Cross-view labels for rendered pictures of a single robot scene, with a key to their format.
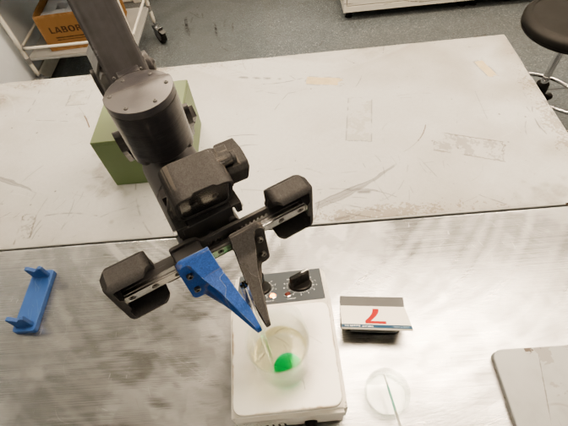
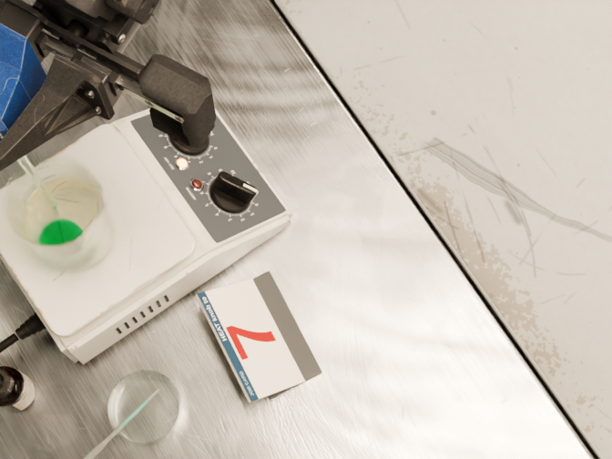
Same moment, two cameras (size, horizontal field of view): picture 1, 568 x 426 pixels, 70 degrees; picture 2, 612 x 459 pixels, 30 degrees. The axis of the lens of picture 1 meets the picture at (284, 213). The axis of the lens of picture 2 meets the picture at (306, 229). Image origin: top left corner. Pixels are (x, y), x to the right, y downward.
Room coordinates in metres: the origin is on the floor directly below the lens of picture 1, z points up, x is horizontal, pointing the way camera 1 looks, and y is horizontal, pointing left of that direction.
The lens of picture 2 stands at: (0.12, -0.24, 1.77)
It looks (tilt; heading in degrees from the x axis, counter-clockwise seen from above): 74 degrees down; 50
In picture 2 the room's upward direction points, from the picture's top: 3 degrees clockwise
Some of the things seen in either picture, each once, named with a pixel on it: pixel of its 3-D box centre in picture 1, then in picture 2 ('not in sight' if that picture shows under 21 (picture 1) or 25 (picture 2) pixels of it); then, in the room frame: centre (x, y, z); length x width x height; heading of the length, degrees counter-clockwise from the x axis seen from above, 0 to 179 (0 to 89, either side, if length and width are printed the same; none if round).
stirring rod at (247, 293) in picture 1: (260, 330); (29, 169); (0.13, 0.04, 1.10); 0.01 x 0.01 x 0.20
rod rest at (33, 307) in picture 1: (30, 297); not in sight; (0.29, 0.40, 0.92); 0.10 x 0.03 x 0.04; 176
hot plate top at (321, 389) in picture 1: (283, 355); (86, 228); (0.14, 0.02, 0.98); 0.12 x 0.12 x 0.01; 88
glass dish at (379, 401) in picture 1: (386, 392); (146, 408); (0.10, -0.10, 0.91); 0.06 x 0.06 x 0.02
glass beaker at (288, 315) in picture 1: (281, 349); (68, 217); (0.13, 0.02, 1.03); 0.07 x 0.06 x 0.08; 147
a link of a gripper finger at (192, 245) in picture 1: (226, 243); (69, 55); (0.18, 0.05, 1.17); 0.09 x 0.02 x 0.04; 114
